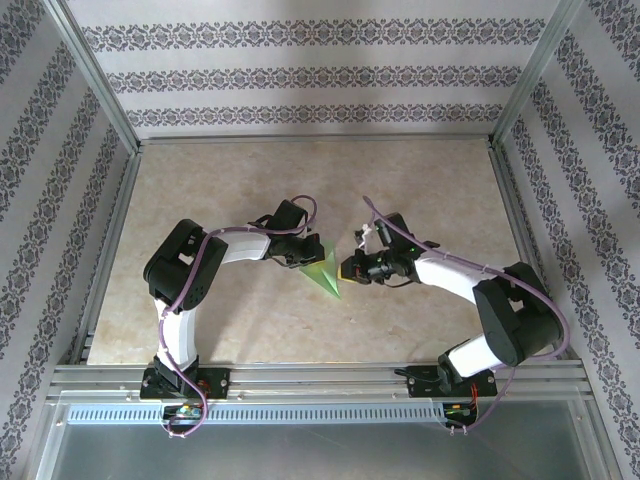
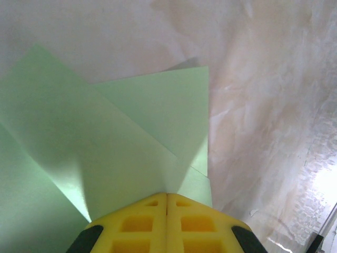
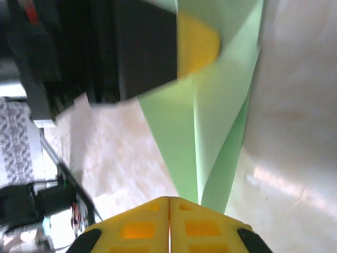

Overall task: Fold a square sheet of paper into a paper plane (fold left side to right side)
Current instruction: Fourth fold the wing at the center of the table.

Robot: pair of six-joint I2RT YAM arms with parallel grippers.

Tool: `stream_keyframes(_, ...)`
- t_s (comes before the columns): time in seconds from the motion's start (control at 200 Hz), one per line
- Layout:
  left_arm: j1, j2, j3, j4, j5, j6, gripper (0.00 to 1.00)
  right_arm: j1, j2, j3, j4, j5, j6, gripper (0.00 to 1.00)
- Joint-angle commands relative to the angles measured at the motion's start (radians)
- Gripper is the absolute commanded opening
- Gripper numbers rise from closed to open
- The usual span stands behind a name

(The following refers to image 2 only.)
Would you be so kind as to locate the long aluminium mounting rail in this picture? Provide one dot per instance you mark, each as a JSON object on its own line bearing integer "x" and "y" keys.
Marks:
{"x": 330, "y": 229}

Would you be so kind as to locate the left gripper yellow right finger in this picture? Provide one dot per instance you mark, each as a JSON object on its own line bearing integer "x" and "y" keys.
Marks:
{"x": 200, "y": 229}

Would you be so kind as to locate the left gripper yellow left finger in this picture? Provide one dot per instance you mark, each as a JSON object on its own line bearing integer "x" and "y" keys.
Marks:
{"x": 137, "y": 229}

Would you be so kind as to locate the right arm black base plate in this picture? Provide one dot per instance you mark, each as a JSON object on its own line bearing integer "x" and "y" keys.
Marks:
{"x": 315, "y": 243}

